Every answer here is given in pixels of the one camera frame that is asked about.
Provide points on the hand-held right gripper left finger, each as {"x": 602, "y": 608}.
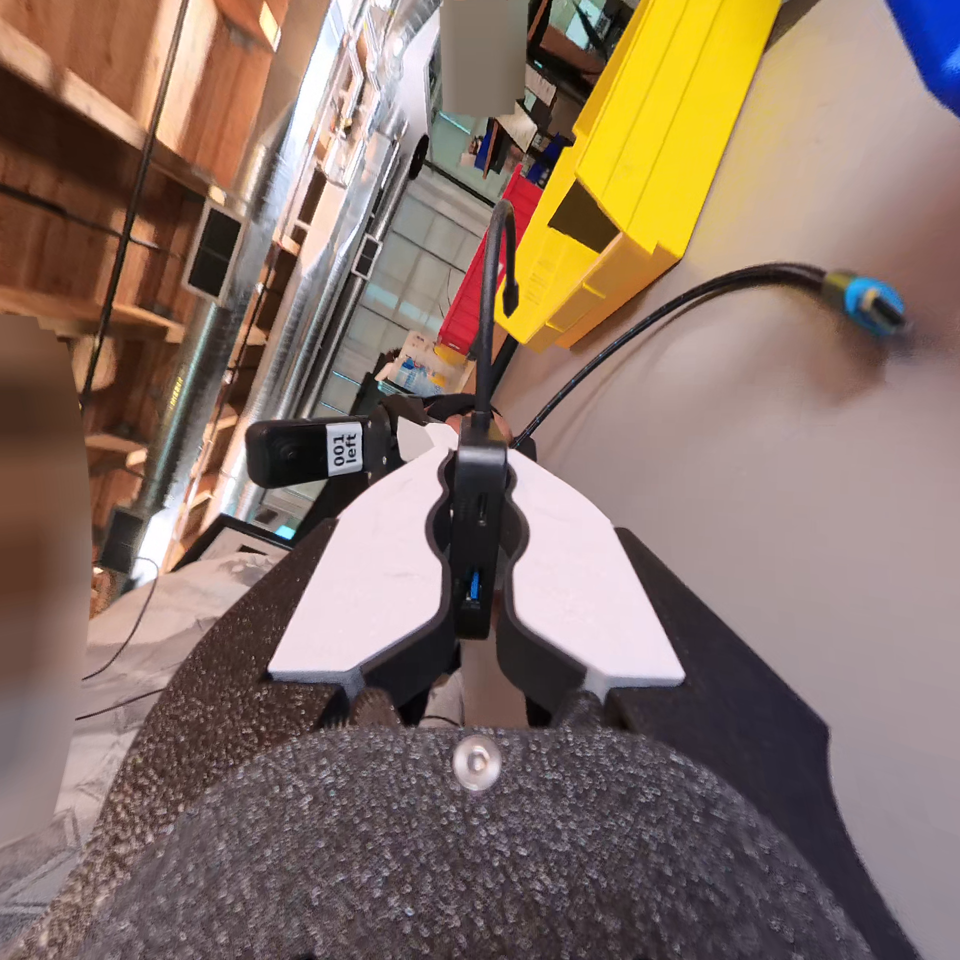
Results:
{"x": 375, "y": 577}

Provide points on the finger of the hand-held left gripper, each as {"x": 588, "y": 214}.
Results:
{"x": 424, "y": 442}

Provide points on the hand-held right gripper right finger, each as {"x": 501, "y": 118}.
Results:
{"x": 585, "y": 592}

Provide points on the yellow plastic bin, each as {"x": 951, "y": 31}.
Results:
{"x": 660, "y": 150}

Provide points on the blue plastic bin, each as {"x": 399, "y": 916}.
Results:
{"x": 930, "y": 45}

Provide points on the white wipes canister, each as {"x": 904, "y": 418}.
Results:
{"x": 420, "y": 375}

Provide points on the black framed marker sign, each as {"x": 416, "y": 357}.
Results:
{"x": 240, "y": 544}

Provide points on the red ribbed bin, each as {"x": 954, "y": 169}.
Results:
{"x": 480, "y": 300}

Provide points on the silver air duct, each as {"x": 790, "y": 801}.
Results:
{"x": 360, "y": 187}
{"x": 195, "y": 360}

